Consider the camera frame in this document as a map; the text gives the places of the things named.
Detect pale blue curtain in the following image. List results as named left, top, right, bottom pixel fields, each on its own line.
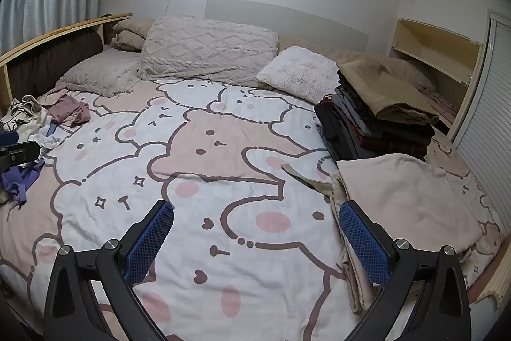
left=0, top=0, right=106, bottom=56

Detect grey beige textured pillow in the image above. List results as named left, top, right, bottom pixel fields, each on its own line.
left=60, top=50, right=143, bottom=98

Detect fluffy beige blanket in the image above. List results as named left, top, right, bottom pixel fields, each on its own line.
left=138, top=15, right=280, bottom=81

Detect plain beige pillows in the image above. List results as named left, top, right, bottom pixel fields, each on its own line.
left=112, top=18, right=155, bottom=53

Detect beige trousers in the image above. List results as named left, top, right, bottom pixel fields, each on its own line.
left=281, top=163, right=384, bottom=315

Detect stack of dark folded clothes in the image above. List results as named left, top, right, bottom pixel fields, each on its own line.
left=315, top=75, right=436, bottom=162

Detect white printed garment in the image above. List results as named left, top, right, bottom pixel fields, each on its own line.
left=0, top=95, right=60, bottom=151

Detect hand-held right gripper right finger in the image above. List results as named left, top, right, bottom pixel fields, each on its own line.
left=339, top=199, right=472, bottom=341

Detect olive folded garment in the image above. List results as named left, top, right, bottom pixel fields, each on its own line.
left=337, top=57, right=440, bottom=124

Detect mauve crumpled garment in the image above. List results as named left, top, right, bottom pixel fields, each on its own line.
left=40, top=87, right=92, bottom=126

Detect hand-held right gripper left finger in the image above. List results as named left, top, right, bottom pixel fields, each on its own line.
left=42, top=199, right=175, bottom=341

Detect cream ribbed bed frame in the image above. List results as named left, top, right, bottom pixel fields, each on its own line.
left=469, top=272, right=509, bottom=306

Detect white shutter door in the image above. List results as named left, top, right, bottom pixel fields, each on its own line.
left=447, top=7, right=511, bottom=202

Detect bear printed blanket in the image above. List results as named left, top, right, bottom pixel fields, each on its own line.
left=0, top=79, right=506, bottom=341

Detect pink folded bedding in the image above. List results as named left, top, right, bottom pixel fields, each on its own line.
left=417, top=83, right=458, bottom=122

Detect purple garment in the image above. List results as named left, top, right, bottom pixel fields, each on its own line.
left=0, top=158, right=45, bottom=206

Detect white headboard panel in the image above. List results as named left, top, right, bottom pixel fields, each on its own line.
left=205, top=0, right=370, bottom=52

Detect cream wall shelf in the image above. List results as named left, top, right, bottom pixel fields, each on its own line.
left=389, top=17, right=485, bottom=138

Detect white fluffy cushion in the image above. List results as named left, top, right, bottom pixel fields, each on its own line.
left=256, top=45, right=341, bottom=92

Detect brown padded panel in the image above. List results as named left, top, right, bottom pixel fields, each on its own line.
left=8, top=30, right=103, bottom=98

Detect light wooden bed rail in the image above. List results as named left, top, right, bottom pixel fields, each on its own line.
left=0, top=13, right=133, bottom=115

